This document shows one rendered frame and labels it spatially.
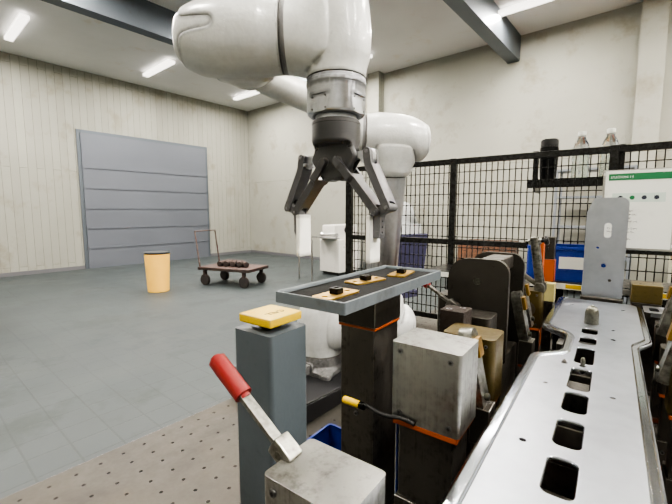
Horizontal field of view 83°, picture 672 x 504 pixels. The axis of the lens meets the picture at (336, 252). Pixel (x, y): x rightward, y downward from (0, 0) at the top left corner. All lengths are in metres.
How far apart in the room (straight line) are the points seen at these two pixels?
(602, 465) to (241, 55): 0.69
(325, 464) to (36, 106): 10.04
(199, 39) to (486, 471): 0.66
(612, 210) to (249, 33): 1.29
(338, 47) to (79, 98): 10.02
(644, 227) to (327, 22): 1.51
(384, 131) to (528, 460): 0.85
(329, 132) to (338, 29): 0.14
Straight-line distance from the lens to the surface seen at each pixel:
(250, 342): 0.51
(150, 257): 6.62
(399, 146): 1.12
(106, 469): 1.14
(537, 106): 7.79
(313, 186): 0.61
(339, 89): 0.58
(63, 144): 10.22
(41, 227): 10.02
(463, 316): 0.78
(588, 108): 7.62
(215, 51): 0.62
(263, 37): 0.61
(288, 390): 0.53
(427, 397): 0.57
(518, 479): 0.53
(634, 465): 0.61
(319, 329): 1.25
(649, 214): 1.85
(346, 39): 0.60
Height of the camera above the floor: 1.29
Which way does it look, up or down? 6 degrees down
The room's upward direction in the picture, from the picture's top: straight up
